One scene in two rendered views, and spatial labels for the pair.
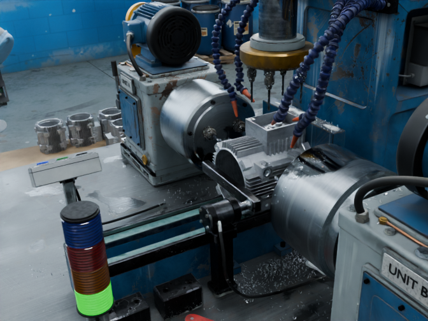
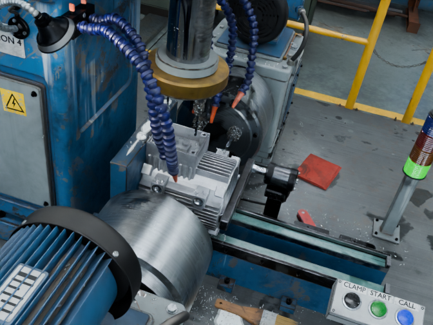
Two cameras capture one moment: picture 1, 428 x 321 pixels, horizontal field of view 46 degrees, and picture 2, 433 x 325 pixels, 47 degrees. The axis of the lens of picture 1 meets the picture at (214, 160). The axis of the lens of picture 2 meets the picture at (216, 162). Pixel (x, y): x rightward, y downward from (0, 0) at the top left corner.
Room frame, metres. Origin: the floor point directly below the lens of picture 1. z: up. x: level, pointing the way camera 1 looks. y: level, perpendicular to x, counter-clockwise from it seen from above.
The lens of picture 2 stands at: (1.88, 0.52, 1.82)
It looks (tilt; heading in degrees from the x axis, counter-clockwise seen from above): 38 degrees down; 220
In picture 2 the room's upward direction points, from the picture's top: 9 degrees clockwise
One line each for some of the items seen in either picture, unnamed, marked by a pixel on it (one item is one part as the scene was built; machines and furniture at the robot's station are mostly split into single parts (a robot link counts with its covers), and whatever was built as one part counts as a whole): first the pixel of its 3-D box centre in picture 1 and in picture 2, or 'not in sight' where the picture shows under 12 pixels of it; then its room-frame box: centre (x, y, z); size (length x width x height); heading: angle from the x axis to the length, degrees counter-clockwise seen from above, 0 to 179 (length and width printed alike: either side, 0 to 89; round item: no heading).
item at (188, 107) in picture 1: (199, 120); (127, 287); (1.51, 0.04, 1.04); 0.37 x 0.25 x 0.25; 28
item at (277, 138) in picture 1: (275, 132); (178, 149); (1.21, -0.16, 1.11); 0.12 x 0.11 x 0.07; 118
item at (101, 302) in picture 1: (93, 294); (417, 166); (0.68, 0.21, 1.05); 0.06 x 0.06 x 0.04
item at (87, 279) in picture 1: (90, 272); (423, 153); (0.68, 0.21, 1.10); 0.06 x 0.06 x 0.04
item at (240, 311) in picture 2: not in sight; (256, 316); (1.21, 0.16, 0.80); 0.21 x 0.05 x 0.01; 118
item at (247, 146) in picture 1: (262, 169); (189, 184); (1.20, -0.13, 1.01); 0.20 x 0.19 x 0.19; 118
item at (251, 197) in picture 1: (228, 184); (238, 191); (1.12, -0.03, 1.01); 0.26 x 0.04 x 0.03; 28
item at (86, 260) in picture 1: (86, 249); (430, 138); (0.68, 0.21, 1.14); 0.06 x 0.06 x 0.04
